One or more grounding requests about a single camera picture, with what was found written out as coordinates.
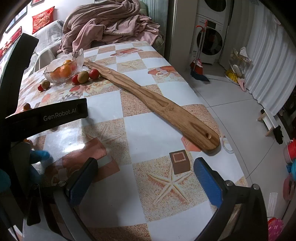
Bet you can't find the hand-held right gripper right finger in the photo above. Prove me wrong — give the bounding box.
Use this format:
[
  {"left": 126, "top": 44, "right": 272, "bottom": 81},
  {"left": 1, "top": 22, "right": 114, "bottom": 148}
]
[{"left": 193, "top": 157, "right": 270, "bottom": 241}]

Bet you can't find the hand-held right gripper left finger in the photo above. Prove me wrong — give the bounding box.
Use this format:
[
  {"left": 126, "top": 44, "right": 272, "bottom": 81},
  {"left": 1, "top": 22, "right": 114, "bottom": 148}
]
[{"left": 26, "top": 158, "right": 99, "bottom": 241}]

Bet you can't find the clear glass bowl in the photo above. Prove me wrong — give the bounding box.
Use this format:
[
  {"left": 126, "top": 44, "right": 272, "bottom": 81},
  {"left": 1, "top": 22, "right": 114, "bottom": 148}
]
[{"left": 43, "top": 48, "right": 84, "bottom": 84}]

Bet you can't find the person's left hand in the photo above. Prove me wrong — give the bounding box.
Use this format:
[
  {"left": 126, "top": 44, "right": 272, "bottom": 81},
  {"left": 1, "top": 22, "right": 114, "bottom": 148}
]
[{"left": 29, "top": 149, "right": 51, "bottom": 181}]

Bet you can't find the clear tape roll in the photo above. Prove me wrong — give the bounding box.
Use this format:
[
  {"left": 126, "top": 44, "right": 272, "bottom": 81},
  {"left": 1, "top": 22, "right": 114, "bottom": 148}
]
[{"left": 221, "top": 137, "right": 233, "bottom": 154}]

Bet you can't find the long wooden board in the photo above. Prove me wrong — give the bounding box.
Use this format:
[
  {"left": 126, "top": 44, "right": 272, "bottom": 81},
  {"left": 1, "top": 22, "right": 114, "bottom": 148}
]
[{"left": 82, "top": 58, "right": 221, "bottom": 154}]

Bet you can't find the pink basket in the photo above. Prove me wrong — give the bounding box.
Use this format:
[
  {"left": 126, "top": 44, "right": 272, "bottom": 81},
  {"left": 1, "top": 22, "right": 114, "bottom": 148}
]
[{"left": 267, "top": 217, "right": 285, "bottom": 241}]

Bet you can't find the light grey sofa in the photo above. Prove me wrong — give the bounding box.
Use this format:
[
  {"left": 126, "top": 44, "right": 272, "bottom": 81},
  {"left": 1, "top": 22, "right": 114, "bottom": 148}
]
[{"left": 23, "top": 20, "right": 67, "bottom": 75}]

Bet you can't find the pink round toy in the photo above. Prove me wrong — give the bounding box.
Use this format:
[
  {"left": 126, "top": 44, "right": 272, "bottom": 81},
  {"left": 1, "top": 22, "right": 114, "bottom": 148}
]
[{"left": 283, "top": 174, "right": 296, "bottom": 201}]

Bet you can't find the blue toy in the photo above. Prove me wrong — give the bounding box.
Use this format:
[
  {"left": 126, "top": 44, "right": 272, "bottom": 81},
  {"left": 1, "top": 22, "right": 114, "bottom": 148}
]
[{"left": 286, "top": 162, "right": 296, "bottom": 180}]

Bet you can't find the black sock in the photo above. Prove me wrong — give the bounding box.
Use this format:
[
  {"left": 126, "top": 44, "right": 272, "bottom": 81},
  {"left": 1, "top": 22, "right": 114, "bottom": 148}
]
[{"left": 273, "top": 125, "right": 284, "bottom": 144}]

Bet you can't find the small wooden stool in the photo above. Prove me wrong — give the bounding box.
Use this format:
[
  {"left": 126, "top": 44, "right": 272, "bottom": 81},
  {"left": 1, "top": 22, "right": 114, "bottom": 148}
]
[{"left": 257, "top": 108, "right": 281, "bottom": 137}]

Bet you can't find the red and white toy bucket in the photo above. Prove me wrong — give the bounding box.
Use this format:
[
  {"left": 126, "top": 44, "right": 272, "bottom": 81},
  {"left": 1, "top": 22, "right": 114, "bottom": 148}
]
[{"left": 284, "top": 138, "right": 296, "bottom": 164}]

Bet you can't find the red square cushion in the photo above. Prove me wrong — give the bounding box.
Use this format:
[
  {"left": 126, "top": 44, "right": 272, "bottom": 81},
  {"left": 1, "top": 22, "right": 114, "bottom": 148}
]
[{"left": 32, "top": 6, "right": 55, "bottom": 35}]

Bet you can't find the pink slipper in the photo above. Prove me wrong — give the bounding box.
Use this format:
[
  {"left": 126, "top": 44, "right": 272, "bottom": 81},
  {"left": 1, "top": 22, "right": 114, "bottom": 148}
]
[{"left": 237, "top": 77, "right": 248, "bottom": 92}]

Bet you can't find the red and blue dustpan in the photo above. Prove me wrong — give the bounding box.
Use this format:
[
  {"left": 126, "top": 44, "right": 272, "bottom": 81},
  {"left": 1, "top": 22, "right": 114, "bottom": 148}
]
[{"left": 190, "top": 59, "right": 211, "bottom": 83}]

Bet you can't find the pink blanket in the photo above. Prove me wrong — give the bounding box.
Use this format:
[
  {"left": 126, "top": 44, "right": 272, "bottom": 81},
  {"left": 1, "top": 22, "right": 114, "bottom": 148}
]
[{"left": 57, "top": 0, "right": 166, "bottom": 55}]

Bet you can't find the white curtain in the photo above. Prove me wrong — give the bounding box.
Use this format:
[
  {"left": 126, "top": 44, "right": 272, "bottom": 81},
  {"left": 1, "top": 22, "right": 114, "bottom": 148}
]
[{"left": 218, "top": 7, "right": 296, "bottom": 116}]

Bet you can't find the white washing machine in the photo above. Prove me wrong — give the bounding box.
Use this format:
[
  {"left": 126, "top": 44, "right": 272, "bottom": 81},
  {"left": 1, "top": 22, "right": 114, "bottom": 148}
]
[{"left": 190, "top": 14, "right": 228, "bottom": 65}]

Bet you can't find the white cabinet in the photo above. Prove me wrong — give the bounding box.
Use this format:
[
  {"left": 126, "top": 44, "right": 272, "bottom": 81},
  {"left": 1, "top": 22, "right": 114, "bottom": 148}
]
[{"left": 165, "top": 0, "right": 199, "bottom": 67}]

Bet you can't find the white dryer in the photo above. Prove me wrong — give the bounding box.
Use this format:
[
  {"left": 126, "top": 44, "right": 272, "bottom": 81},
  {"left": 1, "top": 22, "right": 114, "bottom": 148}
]
[{"left": 196, "top": 0, "right": 233, "bottom": 19}]

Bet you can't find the framed wall picture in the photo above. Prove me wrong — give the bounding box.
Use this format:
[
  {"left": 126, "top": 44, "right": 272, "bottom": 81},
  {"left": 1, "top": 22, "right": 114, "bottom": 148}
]
[{"left": 5, "top": 5, "right": 28, "bottom": 33}]

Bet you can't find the red handled broom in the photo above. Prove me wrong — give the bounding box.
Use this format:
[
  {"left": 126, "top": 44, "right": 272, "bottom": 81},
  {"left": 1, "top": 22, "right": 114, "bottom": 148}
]
[{"left": 194, "top": 20, "right": 208, "bottom": 75}]

